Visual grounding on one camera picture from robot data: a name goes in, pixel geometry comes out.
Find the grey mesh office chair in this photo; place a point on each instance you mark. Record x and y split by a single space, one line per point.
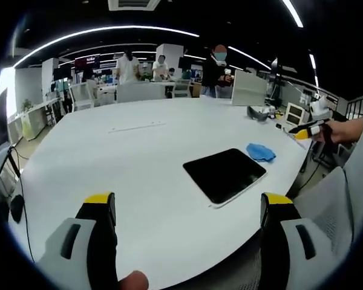
335 193

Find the long ceiling light strip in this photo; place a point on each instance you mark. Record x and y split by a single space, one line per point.
103 34

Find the black headset goggles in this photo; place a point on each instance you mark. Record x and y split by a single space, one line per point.
258 114

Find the black tripod stand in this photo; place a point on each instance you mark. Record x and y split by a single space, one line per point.
277 81

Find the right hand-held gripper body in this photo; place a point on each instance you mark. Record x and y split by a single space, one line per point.
319 108

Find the red wall screen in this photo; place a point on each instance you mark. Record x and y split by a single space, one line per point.
87 61

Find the grey desk divider panel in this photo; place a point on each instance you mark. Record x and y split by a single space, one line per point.
249 88

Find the white desk partition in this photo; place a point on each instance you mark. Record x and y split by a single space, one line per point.
140 92

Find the person's left hand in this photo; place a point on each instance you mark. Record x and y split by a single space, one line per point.
134 281

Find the blue cleaning cloth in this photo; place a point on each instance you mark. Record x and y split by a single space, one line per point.
260 152

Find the small white framed box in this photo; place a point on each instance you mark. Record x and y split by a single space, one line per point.
295 113

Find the person's right hand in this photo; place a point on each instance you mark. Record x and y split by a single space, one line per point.
340 131

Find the green potted plant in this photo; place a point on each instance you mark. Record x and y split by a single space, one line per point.
27 105

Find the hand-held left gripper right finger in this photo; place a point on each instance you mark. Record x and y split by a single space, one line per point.
285 241

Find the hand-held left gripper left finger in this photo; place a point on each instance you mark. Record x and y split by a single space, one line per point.
90 253

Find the black round pad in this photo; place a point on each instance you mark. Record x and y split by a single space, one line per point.
17 208

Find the white office chair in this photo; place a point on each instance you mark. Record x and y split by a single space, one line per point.
181 88
81 96

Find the ceiling air vent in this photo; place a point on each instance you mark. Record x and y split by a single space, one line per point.
130 4

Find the small white black device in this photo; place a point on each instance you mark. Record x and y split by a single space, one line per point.
278 126

